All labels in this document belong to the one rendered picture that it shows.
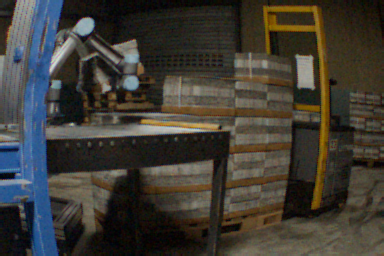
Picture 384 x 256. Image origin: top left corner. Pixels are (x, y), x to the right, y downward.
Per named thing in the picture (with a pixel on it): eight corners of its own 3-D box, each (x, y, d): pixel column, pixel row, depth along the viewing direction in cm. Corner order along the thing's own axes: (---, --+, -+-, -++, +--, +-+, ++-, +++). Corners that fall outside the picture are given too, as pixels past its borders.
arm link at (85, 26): (39, 104, 263) (95, 26, 272) (40, 105, 249) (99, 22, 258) (27, 92, 259) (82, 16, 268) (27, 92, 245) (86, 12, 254)
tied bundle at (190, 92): (161, 112, 374) (163, 77, 373) (197, 113, 392) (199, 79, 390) (197, 115, 344) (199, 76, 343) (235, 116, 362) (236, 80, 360)
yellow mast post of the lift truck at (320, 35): (308, 208, 406) (309, 6, 397) (313, 206, 412) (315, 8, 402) (314, 209, 399) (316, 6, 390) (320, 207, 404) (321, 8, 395)
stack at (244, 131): (95, 230, 345) (89, 112, 341) (224, 223, 414) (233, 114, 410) (120, 246, 314) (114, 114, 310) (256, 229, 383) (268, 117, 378)
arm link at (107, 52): (68, 34, 276) (121, 79, 292) (69, 32, 266) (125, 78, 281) (80, 20, 278) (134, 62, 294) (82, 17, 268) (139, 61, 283)
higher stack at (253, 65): (224, 223, 414) (232, 52, 407) (252, 217, 431) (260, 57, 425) (255, 229, 383) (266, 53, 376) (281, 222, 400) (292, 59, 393)
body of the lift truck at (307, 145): (271, 209, 466) (280, 119, 462) (305, 200, 498) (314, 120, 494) (319, 216, 410) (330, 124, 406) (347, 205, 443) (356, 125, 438)
